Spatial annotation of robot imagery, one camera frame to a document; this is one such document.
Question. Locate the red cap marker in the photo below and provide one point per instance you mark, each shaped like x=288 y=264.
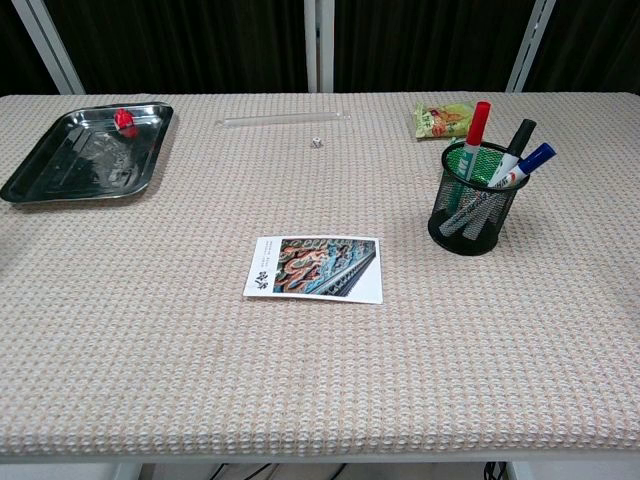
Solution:
x=479 y=125

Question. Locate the black mesh pen holder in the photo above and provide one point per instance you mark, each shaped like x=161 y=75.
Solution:
x=465 y=242

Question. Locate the black cap marker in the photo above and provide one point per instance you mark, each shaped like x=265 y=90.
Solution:
x=521 y=137

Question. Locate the blue cap marker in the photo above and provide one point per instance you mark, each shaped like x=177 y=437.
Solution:
x=537 y=156

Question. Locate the photo postcard with white border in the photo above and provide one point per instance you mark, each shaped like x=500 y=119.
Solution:
x=310 y=270

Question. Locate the clear glass test tube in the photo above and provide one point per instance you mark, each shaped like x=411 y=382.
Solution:
x=285 y=120

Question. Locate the beige woven tablecloth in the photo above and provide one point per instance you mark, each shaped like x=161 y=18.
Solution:
x=320 y=375

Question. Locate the yellow green snack packet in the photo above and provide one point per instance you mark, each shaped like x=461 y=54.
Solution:
x=435 y=122

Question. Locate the green foil packet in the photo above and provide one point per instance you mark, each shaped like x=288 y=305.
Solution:
x=482 y=165

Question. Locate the small red crumpled object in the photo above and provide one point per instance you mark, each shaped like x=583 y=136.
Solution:
x=125 y=121

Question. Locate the black pleated curtain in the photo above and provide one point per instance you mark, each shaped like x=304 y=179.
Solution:
x=190 y=45

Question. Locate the stainless steel tray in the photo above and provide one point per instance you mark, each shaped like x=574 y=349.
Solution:
x=75 y=165

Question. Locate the grey metal frame post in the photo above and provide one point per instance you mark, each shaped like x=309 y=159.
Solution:
x=52 y=50
x=319 y=45
x=530 y=50

